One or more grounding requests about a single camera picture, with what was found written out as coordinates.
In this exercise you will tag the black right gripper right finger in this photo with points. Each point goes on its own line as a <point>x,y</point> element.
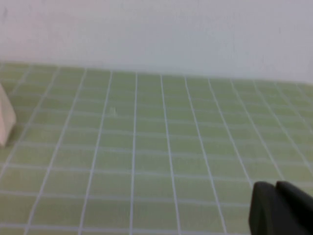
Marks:
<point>302,210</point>

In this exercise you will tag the green white-grid tablecloth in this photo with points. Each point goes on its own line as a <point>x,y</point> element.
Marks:
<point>156,151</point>

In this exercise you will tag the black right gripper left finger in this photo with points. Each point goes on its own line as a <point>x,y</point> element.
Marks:
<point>266,213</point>

